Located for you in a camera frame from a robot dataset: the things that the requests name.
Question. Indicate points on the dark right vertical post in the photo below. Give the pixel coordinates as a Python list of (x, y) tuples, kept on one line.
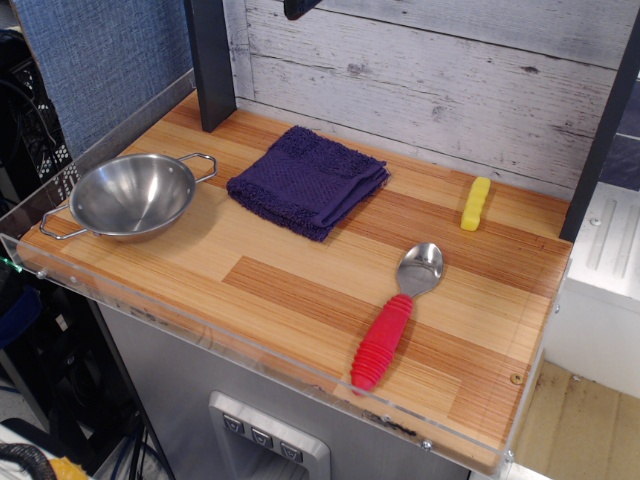
[(607, 128)]

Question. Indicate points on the grey dispenser button panel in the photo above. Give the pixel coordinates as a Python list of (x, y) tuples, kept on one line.
[(255, 445)]

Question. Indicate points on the purple folded towel cloth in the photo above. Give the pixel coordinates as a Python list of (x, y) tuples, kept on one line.
[(307, 183)]

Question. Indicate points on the clear acrylic table guard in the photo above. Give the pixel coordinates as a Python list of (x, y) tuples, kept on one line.
[(226, 301)]

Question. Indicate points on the dark left vertical post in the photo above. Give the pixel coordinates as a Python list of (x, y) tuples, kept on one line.
[(211, 61)]

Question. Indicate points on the spoon with red handle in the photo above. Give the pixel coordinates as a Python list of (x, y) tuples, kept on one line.
[(419, 272)]

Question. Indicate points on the black plastic crate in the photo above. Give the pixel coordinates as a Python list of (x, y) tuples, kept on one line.
[(33, 148)]

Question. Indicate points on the yellow corn-shaped block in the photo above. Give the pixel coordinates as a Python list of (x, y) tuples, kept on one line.
[(472, 212)]

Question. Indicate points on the white ridged side cabinet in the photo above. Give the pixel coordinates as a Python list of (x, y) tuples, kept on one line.
[(593, 330)]

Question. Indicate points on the blue fabric partition panel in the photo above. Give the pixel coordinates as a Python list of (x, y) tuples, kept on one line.
[(111, 68)]

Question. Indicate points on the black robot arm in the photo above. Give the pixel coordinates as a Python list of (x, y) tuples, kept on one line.
[(295, 9)]

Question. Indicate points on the dark vertical post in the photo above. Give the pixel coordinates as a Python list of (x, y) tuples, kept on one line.
[(607, 128), (211, 61)]

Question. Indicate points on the steel bowl with handles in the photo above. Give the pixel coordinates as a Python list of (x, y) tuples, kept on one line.
[(134, 197)]

